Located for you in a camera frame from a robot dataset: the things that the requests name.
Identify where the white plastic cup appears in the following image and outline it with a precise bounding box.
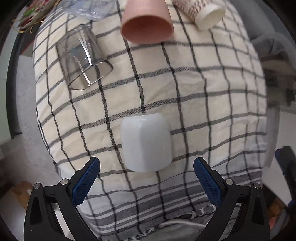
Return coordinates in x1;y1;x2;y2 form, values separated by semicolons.
120;113;173;172

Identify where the clear plastic Happy Cat cup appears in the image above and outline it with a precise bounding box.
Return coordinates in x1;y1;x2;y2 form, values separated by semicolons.
61;0;115;21

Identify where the clear grey glass cup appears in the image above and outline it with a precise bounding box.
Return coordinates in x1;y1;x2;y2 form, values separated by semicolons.
56;24;114;91

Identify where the patterned paper cup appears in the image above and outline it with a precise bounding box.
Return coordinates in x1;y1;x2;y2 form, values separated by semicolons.
172;0;226;31

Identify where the pink plastic cup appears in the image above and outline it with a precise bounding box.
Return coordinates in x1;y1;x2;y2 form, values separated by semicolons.
120;0;174;44

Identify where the plaid checkered tablecloth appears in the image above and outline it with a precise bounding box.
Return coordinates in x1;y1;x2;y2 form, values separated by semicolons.
33;1;267;240

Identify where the grey sectional sofa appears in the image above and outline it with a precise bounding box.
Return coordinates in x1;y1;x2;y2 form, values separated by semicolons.
230;1;295;107

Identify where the large shell snack bowl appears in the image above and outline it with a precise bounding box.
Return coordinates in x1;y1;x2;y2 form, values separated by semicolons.
14;0;60;33

